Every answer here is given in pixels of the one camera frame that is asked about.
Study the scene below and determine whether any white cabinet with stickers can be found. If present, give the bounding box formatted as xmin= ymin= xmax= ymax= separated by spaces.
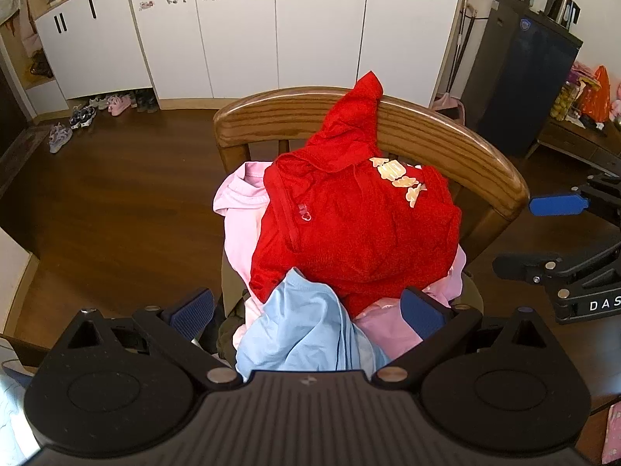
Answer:
xmin=34 ymin=0 xmax=467 ymax=110

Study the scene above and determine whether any grey sneakers pair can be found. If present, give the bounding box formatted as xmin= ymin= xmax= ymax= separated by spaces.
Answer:
xmin=69 ymin=106 xmax=97 ymax=130

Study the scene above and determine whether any light blue garment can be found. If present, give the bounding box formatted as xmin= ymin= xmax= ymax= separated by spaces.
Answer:
xmin=235 ymin=268 xmax=391 ymax=382

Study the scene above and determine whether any glass jar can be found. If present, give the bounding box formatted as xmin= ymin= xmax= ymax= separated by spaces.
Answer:
xmin=550 ymin=80 xmax=586 ymax=122

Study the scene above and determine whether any broom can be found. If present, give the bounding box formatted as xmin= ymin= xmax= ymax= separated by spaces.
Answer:
xmin=445 ymin=0 xmax=479 ymax=104

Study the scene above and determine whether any red t-shirt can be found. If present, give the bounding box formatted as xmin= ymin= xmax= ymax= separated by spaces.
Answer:
xmin=248 ymin=71 xmax=463 ymax=318

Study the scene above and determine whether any dark olive cloth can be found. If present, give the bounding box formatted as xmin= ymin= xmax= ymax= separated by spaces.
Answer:
xmin=215 ymin=291 xmax=251 ymax=366

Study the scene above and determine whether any pink dustpan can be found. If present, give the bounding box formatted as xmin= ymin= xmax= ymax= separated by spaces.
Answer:
xmin=431 ymin=93 xmax=467 ymax=126

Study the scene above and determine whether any pink garment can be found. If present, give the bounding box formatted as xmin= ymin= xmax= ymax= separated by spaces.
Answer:
xmin=212 ymin=161 xmax=467 ymax=361

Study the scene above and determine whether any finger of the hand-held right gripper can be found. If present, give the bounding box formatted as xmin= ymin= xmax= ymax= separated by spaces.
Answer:
xmin=492 ymin=242 xmax=621 ymax=302
xmin=529 ymin=175 xmax=621 ymax=228

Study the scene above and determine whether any wooden chair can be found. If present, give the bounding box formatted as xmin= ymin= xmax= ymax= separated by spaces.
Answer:
xmin=212 ymin=86 xmax=531 ymax=311

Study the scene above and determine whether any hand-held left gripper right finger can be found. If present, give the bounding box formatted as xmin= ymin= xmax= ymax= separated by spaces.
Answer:
xmin=371 ymin=286 xmax=566 ymax=391

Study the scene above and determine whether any grey sneaker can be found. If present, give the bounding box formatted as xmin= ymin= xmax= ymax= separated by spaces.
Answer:
xmin=48 ymin=123 xmax=73 ymax=154

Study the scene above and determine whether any pink printed cloth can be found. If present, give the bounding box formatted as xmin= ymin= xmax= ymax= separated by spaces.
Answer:
xmin=602 ymin=402 xmax=621 ymax=465

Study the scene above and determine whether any black water dispenser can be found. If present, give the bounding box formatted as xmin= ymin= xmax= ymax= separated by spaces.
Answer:
xmin=461 ymin=0 xmax=584 ymax=157

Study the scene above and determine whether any wooden open shelf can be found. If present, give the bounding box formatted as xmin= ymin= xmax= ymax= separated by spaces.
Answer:
xmin=0 ymin=0 xmax=69 ymax=112

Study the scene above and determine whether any wooden side table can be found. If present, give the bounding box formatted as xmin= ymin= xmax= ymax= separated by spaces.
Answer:
xmin=526 ymin=115 xmax=621 ymax=181

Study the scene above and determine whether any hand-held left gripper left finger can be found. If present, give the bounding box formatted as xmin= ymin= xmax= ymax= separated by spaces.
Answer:
xmin=51 ymin=287 xmax=243 ymax=390

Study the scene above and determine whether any orange plastic bag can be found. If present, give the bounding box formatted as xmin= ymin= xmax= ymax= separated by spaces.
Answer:
xmin=579 ymin=65 xmax=611 ymax=123

